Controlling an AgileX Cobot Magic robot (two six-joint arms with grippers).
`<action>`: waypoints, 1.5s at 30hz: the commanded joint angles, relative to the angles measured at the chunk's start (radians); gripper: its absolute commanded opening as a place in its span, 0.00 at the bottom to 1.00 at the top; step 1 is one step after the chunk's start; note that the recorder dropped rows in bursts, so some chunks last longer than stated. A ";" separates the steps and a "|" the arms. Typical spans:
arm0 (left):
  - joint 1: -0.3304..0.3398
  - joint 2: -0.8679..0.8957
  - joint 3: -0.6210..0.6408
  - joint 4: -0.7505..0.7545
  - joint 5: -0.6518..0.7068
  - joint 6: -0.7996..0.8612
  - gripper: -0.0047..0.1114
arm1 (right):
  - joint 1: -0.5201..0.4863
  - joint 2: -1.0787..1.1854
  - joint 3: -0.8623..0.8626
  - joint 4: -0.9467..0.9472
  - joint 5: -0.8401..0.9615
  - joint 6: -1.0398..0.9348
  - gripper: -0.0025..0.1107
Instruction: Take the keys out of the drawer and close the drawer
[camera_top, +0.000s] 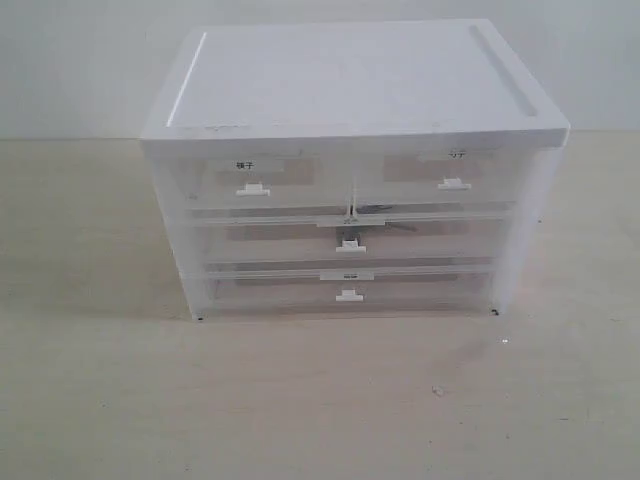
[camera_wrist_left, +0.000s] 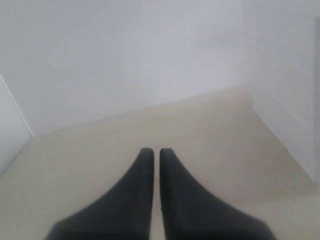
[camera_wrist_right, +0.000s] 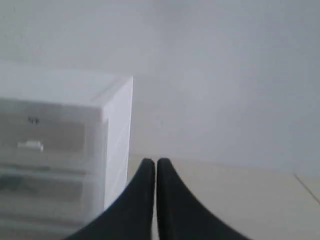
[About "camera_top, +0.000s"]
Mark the clear bottom drawer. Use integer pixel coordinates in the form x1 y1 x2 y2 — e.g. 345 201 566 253
182 264 494 318

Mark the key bunch with blue fob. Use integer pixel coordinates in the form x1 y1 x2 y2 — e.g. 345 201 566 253
335 205 417 246

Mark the white plastic drawer cabinet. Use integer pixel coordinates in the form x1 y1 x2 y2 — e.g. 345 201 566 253
140 19 570 315

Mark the clear drawer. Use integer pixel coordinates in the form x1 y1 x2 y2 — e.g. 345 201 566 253
184 207 512 263
353 149 526 206
180 153 353 209
182 264 494 318

